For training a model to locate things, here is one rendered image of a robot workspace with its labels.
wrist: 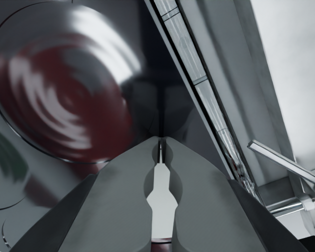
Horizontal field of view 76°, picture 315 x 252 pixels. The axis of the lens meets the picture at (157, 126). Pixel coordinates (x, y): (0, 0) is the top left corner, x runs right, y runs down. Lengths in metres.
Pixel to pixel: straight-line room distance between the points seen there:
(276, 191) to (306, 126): 0.12
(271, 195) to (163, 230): 0.15
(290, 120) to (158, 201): 0.12
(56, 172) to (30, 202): 0.04
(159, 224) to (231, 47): 0.17
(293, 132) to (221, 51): 0.09
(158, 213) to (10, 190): 0.12
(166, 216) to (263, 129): 0.14
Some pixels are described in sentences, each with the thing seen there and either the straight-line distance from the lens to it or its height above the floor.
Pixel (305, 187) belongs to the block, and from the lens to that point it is 0.22.
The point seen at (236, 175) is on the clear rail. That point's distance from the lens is 0.17.
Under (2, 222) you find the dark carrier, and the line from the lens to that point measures 0.24.
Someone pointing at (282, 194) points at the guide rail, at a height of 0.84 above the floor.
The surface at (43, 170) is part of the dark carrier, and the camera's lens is 0.18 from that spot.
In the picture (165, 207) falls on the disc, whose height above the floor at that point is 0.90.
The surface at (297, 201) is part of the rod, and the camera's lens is 0.22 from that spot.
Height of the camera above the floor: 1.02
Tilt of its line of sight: 62 degrees down
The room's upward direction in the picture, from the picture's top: 179 degrees counter-clockwise
